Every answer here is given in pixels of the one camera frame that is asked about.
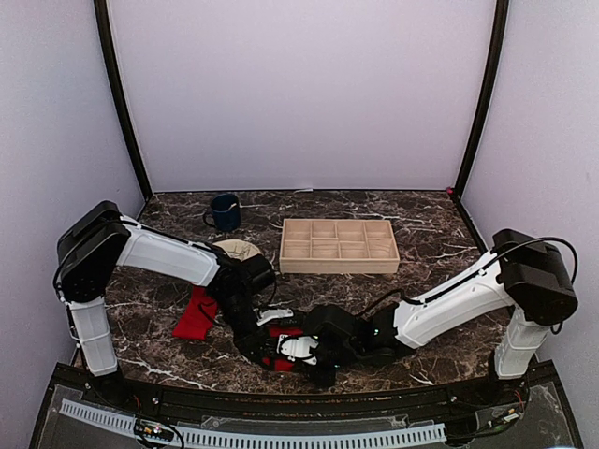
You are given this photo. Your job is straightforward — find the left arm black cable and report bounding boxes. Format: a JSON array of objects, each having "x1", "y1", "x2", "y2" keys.
[{"x1": 198, "y1": 280, "x2": 278, "y2": 328}]

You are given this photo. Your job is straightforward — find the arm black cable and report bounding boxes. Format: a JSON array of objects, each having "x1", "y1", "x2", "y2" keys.
[
  {"x1": 359, "y1": 237, "x2": 579, "y2": 334},
  {"x1": 198, "y1": 280, "x2": 278, "y2": 328}
]

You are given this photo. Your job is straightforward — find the black front table rail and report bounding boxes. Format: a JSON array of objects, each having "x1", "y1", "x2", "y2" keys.
[{"x1": 51, "y1": 359, "x2": 558, "y2": 422}]

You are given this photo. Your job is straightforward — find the wooden compartment tray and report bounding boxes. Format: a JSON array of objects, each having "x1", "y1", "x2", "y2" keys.
[{"x1": 279, "y1": 219, "x2": 400, "y2": 274}]

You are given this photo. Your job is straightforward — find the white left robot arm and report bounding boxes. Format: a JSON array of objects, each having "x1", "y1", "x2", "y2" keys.
[{"x1": 51, "y1": 201, "x2": 275, "y2": 408}]

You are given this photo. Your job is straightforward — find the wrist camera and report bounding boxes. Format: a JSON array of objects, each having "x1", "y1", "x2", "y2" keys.
[
  {"x1": 277, "y1": 334, "x2": 319, "y2": 365},
  {"x1": 241, "y1": 254, "x2": 275, "y2": 294}
]

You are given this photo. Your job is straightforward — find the red sock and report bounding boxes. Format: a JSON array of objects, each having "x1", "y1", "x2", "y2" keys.
[
  {"x1": 267, "y1": 326, "x2": 303, "y2": 372},
  {"x1": 172, "y1": 286, "x2": 218, "y2": 340}
]

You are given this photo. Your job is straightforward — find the black frame post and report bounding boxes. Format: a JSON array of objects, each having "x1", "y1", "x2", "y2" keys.
[
  {"x1": 93, "y1": 0, "x2": 153, "y2": 203},
  {"x1": 452, "y1": 0, "x2": 511, "y2": 203}
]

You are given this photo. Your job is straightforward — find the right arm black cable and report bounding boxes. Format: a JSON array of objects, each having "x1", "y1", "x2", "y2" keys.
[{"x1": 359, "y1": 237, "x2": 579, "y2": 334}]

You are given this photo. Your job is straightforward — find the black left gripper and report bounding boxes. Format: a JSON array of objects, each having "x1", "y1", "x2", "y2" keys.
[{"x1": 212, "y1": 291, "x2": 274, "y2": 369}]

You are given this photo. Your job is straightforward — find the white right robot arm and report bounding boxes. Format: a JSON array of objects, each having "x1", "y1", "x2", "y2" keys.
[{"x1": 300, "y1": 229, "x2": 578, "y2": 406}]

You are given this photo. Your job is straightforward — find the dark blue mug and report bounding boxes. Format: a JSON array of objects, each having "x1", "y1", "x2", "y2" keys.
[{"x1": 202, "y1": 194, "x2": 241, "y2": 232}]

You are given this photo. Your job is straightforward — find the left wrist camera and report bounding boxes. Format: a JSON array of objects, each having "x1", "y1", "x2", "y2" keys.
[{"x1": 241, "y1": 254, "x2": 275, "y2": 294}]

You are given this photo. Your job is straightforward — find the small circuit board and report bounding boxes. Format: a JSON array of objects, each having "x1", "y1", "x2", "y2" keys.
[{"x1": 134, "y1": 419, "x2": 175, "y2": 442}]

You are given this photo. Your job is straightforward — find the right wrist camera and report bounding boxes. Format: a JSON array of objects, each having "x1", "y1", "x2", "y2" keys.
[{"x1": 277, "y1": 334, "x2": 319, "y2": 365}]

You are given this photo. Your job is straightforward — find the red sock on plate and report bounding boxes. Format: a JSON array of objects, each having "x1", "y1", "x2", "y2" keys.
[{"x1": 172, "y1": 286, "x2": 218, "y2": 340}]

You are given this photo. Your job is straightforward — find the left black frame post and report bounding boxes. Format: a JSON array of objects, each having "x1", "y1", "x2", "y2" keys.
[{"x1": 93, "y1": 0, "x2": 153, "y2": 203}]

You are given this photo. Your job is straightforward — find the white slotted cable duct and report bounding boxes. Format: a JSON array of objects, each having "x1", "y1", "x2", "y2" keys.
[{"x1": 58, "y1": 399, "x2": 447, "y2": 448}]

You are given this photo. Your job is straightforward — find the cream plate with bird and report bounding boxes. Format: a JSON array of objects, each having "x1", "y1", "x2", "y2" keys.
[{"x1": 214, "y1": 239, "x2": 261, "y2": 261}]

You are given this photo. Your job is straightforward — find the right black frame post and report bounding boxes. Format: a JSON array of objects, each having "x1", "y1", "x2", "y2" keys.
[{"x1": 452, "y1": 0, "x2": 511, "y2": 203}]

